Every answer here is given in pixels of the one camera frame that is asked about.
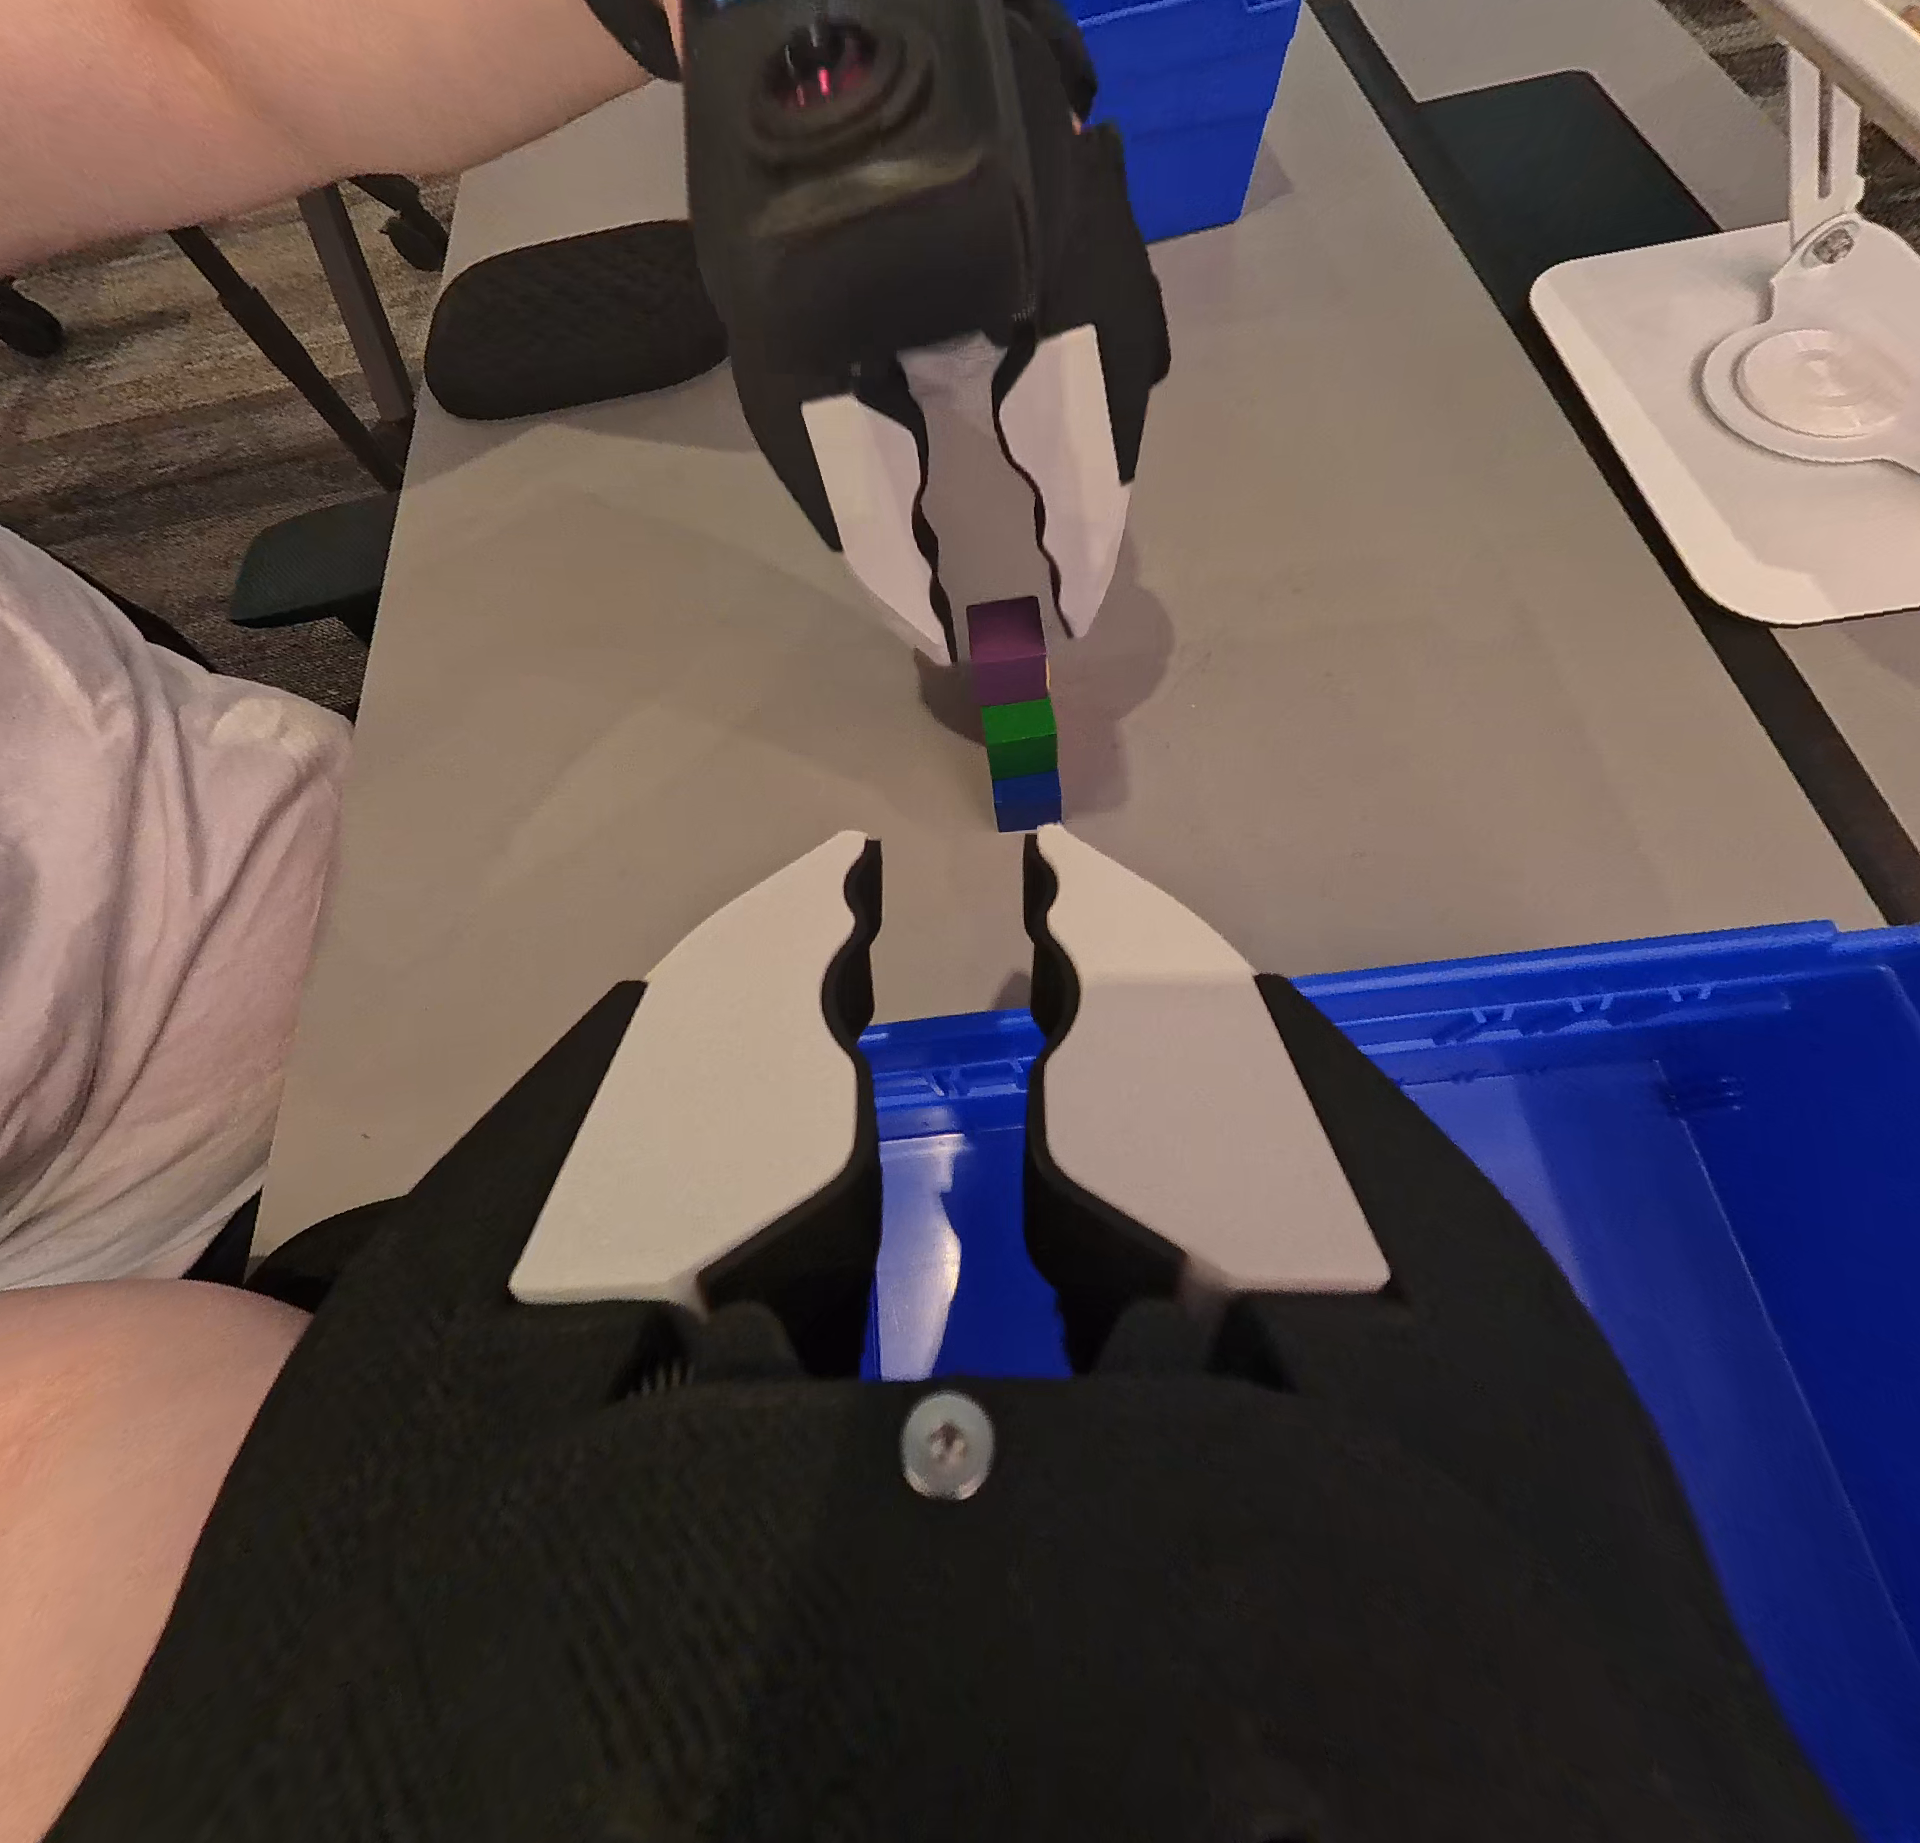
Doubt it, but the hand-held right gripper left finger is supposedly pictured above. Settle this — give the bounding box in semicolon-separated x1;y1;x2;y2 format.
510;826;886;1313

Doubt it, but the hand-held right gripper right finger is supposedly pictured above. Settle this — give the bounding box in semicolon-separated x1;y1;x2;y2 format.
1023;826;1394;1296

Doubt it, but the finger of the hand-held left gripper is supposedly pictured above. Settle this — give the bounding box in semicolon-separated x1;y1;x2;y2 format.
992;324;1138;644
799;397;965;667

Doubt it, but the purple wooden cube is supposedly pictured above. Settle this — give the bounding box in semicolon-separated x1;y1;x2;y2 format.
965;598;1046;706

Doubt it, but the blue plastic bin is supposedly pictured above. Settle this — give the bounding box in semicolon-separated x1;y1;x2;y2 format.
1025;0;1321;247
857;919;1920;1843

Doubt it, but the person's left forearm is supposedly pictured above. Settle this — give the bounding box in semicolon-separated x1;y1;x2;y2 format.
0;0;675;274

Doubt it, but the black oval pad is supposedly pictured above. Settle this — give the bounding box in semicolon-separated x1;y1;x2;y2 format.
425;217;740;423

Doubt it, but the grey desk leg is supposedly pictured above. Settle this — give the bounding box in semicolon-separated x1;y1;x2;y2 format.
165;178;451;493

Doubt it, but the dark desk foot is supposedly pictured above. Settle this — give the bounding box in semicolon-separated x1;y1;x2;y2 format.
225;498;399;629

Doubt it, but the person's leg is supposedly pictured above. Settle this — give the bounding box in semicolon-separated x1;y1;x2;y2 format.
0;1279;319;1843

